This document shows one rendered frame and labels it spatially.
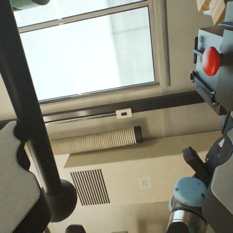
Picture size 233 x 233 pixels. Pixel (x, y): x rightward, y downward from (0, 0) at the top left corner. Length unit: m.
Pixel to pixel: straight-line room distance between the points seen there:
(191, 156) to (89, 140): 1.21
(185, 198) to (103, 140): 1.19
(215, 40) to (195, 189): 0.32
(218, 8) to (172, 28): 1.15
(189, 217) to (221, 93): 0.28
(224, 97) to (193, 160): 0.29
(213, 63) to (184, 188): 0.32
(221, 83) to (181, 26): 1.33
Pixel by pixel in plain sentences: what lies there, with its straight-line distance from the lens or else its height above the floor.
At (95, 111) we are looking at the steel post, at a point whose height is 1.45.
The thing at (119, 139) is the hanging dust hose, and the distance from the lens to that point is 1.54.
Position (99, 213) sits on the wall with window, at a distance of 2.51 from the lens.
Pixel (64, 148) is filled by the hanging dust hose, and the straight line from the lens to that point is 1.67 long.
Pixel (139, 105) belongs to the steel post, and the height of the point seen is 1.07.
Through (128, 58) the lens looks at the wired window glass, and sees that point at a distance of 1.57.
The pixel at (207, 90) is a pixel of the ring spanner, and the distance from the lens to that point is 0.27.
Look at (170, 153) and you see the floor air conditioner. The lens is 1.56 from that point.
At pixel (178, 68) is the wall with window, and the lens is 1.57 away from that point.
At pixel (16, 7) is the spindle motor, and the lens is 0.24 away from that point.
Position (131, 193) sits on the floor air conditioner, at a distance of 1.78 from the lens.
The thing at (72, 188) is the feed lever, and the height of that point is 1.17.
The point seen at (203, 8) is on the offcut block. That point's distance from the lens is 0.50.
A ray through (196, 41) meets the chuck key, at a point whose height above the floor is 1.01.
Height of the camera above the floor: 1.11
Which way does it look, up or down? 6 degrees up
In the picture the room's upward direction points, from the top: 98 degrees counter-clockwise
